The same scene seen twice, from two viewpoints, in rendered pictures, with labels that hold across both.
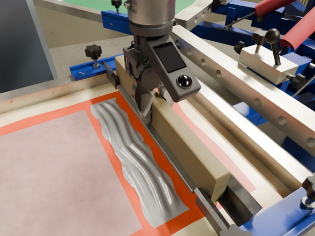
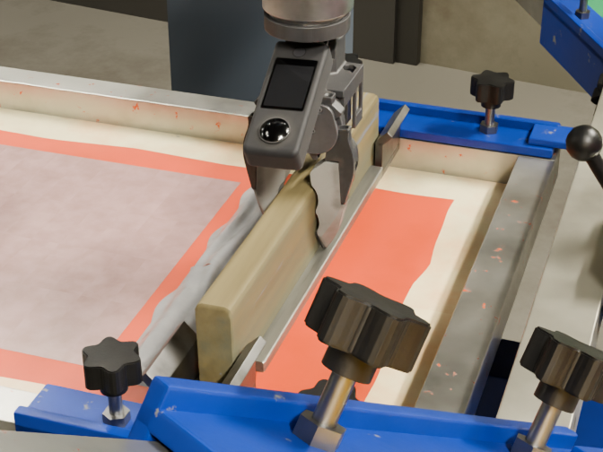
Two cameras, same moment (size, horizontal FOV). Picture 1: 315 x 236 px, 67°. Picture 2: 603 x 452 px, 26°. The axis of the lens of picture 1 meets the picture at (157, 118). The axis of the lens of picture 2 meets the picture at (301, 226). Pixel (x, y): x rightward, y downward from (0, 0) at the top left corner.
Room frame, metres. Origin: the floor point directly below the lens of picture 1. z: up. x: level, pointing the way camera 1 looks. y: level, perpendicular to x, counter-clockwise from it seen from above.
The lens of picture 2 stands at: (-0.31, -0.73, 1.59)
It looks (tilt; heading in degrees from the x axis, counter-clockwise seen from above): 30 degrees down; 47
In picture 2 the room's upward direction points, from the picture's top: straight up
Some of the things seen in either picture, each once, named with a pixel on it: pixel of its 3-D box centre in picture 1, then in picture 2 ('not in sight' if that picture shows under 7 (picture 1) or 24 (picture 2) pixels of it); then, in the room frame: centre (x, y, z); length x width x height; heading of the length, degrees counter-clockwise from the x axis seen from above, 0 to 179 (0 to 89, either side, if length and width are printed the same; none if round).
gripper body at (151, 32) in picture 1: (149, 52); (310, 76); (0.40, 0.01, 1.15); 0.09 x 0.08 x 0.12; 29
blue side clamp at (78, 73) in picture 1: (123, 68); (412, 142); (0.63, 0.10, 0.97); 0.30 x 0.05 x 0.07; 119
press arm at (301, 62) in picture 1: (276, 72); not in sight; (0.54, -0.31, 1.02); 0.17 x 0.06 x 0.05; 119
